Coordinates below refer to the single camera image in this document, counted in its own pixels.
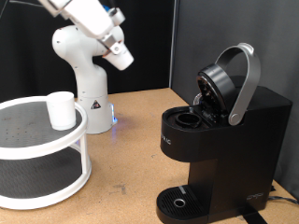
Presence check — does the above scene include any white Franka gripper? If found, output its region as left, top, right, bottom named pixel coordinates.
left=60, top=0, right=124, bottom=56

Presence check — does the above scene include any white coffee pod orange rim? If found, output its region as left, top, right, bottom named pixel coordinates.
left=102, top=46, right=135, bottom=72

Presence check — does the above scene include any Keurig lid with silver handle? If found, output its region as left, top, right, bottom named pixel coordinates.
left=195, top=42, right=262, bottom=127

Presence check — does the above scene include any black Keurig coffee machine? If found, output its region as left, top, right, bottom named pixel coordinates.
left=155, top=84, right=293, bottom=224

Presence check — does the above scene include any black backdrop curtain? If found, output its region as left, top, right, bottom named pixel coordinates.
left=0, top=0, right=176, bottom=104

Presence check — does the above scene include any white mug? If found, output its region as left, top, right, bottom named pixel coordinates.
left=43, top=91, right=78, bottom=132

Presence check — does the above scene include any grey partition panel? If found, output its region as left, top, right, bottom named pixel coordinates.
left=169, top=0, right=299, bottom=200

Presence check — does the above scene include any white two-tier turntable shelf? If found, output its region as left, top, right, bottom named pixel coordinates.
left=0, top=95, right=93, bottom=211

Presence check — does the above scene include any black drip tray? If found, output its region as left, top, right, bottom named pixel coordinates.
left=155, top=185, right=216, bottom=224

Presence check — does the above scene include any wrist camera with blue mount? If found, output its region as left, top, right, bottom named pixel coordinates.
left=104, top=4, right=126, bottom=26

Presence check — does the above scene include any black tape strap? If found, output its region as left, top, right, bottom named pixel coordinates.
left=237, top=203, right=269, bottom=224

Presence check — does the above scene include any grey braided power cable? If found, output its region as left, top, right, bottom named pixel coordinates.
left=268, top=186, right=299, bottom=205

